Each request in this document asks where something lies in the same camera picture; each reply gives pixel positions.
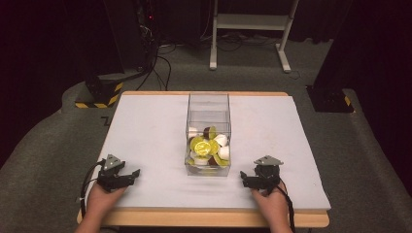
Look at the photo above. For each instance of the clear plastic box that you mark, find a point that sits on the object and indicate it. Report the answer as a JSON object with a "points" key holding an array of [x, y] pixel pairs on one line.
{"points": [[209, 106]]}

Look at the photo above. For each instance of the person's left hand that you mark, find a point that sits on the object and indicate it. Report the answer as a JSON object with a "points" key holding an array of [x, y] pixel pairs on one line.
{"points": [[103, 200]]}

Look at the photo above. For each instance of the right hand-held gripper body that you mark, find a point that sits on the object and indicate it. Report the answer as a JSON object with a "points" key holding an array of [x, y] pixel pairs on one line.
{"points": [[267, 171]]}

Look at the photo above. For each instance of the black computer tower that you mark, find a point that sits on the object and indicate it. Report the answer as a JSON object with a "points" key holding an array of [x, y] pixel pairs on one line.
{"points": [[129, 32]]}

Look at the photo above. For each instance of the person's right hand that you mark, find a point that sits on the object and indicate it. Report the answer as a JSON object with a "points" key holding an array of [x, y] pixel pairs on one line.
{"points": [[270, 204]]}

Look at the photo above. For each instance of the white metal stand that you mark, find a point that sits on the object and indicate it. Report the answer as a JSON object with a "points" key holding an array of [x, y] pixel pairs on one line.
{"points": [[249, 22]]}

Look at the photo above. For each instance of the wooden table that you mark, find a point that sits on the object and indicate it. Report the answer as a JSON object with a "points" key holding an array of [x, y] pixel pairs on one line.
{"points": [[200, 218]]}

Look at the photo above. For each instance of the pile of green-lidded capsules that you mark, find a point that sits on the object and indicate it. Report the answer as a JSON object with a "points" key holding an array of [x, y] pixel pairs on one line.
{"points": [[207, 148]]}

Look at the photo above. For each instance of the black yellow-striped stand base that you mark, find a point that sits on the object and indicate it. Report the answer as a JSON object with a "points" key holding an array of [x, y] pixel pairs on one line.
{"points": [[103, 92]]}

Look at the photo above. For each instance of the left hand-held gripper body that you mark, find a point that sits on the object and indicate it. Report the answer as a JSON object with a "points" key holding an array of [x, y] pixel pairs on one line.
{"points": [[110, 173]]}

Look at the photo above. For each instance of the white foam mat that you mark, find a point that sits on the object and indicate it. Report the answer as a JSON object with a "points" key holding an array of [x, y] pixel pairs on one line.
{"points": [[152, 145]]}

